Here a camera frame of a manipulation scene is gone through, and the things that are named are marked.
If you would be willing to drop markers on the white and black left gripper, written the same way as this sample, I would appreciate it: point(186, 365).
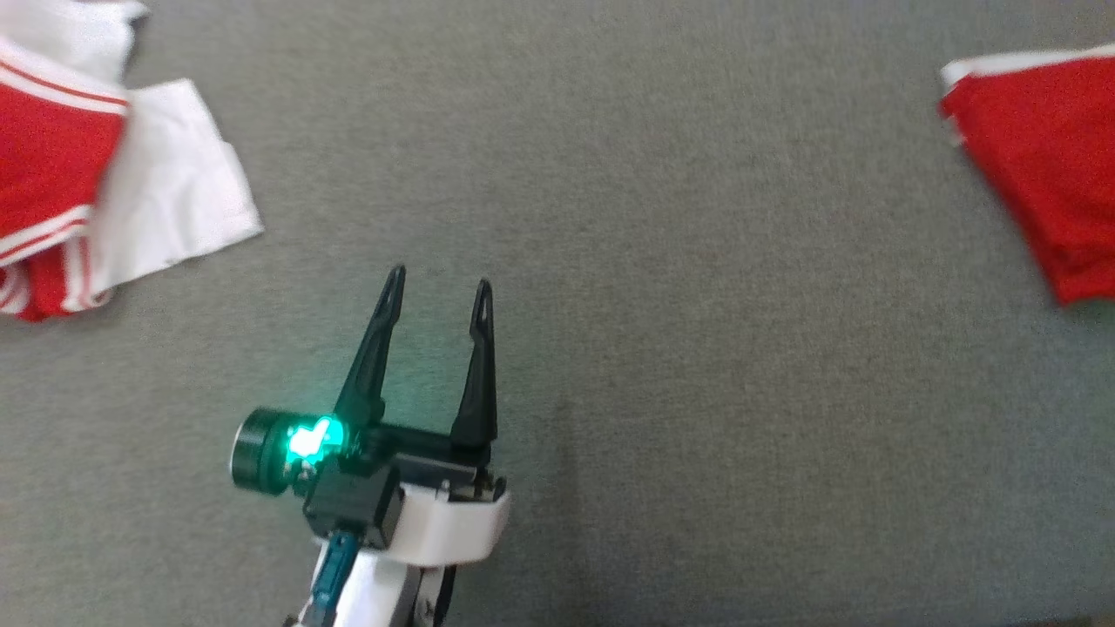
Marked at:
point(453, 522)

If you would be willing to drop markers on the red garment with white panel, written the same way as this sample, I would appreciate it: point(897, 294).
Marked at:
point(43, 148)

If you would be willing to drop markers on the red shorts with white stripe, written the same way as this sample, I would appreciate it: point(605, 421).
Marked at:
point(1045, 157)

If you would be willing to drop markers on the white and grey left arm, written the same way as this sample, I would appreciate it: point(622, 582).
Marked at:
point(379, 596)

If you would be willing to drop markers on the grey fabric sofa seat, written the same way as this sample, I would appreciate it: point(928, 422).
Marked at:
point(697, 348)

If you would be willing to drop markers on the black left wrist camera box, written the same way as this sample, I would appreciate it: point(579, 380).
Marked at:
point(353, 509)

